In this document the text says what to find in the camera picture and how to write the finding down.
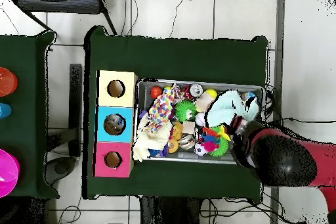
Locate orange ball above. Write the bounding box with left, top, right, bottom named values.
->
left=149, top=86, right=163, bottom=100

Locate yellow ball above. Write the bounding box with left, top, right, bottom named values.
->
left=204, top=88, right=218, bottom=99

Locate magenta plastic bowl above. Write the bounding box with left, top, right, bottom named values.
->
left=0, top=148, right=20, bottom=198

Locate dark office chair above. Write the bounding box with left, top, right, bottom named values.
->
left=15, top=0, right=117, bottom=35

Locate orange ribbed plastic cup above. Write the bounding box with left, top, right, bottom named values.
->
left=0, top=67, right=18, bottom=97

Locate green side table cloth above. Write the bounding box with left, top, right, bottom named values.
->
left=0, top=30, right=60, bottom=200

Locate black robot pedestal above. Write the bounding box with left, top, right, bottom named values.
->
left=138, top=196, right=204, bottom=224

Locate plain wooden block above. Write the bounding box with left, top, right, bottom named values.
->
left=195, top=93, right=215, bottom=113

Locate dark green table cloth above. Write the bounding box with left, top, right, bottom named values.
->
left=83, top=25, right=269, bottom=204

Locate crushed bottle with blue label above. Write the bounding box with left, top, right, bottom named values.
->
left=115, top=116, right=126, bottom=130

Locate blue plastic cup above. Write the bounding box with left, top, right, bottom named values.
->
left=0, top=102, right=12, bottom=119

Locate small soccer ball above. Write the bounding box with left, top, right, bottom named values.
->
left=194, top=142, right=209, bottom=157

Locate shallow mesh bin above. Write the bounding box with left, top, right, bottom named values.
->
left=133, top=78, right=265, bottom=166

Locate wooden box with three holes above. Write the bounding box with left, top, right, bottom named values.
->
left=92, top=70, right=139, bottom=178

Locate mint green fuzzy cloth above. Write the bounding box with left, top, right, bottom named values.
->
left=204, top=89, right=261, bottom=129

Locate silver topped drink can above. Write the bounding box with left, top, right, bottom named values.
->
left=189, top=83, right=205, bottom=97

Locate cream knitted cloth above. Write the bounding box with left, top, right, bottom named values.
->
left=132, top=113, right=173, bottom=162

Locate black power cable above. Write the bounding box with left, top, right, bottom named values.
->
left=264, top=116, right=336, bottom=130

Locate long polka dot cloth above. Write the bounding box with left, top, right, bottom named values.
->
left=144, top=83, right=182, bottom=133

